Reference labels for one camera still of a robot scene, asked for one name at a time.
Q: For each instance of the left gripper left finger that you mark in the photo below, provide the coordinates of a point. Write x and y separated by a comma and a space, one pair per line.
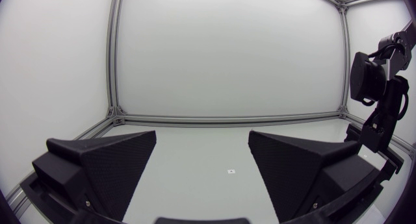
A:
110, 165

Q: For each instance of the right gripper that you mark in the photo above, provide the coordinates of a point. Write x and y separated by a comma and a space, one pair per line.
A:
395, 97

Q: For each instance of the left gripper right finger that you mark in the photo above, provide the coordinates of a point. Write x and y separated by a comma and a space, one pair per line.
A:
292, 172

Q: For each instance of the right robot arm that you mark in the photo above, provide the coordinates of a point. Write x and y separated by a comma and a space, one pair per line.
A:
367, 78

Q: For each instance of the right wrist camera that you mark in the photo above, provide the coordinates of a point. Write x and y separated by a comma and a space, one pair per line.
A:
377, 133

